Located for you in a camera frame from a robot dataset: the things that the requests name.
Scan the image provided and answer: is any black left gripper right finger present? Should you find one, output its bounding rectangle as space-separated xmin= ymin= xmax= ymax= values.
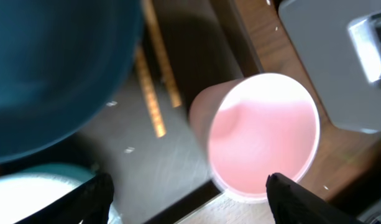
xmin=266 ymin=173 xmax=361 ymax=224

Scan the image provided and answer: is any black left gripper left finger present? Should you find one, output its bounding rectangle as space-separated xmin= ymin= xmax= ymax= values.
xmin=17 ymin=173 xmax=114 ymax=224

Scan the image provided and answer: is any pink cup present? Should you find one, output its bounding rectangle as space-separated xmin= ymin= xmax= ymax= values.
xmin=189 ymin=73 xmax=320 ymax=203

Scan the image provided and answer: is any dark blue plate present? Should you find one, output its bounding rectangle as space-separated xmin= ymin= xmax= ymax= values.
xmin=0 ymin=0 xmax=143 ymax=164

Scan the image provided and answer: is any grey dishwasher rack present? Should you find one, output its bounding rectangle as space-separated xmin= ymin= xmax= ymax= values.
xmin=278 ymin=0 xmax=381 ymax=133

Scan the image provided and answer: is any brown serving tray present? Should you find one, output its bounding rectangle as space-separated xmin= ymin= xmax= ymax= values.
xmin=74 ymin=1 xmax=261 ymax=223

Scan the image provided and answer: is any light blue rice bowl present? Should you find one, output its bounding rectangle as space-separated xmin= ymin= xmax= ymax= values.
xmin=0 ymin=163 xmax=122 ymax=224

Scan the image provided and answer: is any wooden chopstick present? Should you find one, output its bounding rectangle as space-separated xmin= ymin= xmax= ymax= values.
xmin=142 ymin=0 xmax=182 ymax=108
xmin=135 ymin=47 xmax=167 ymax=138

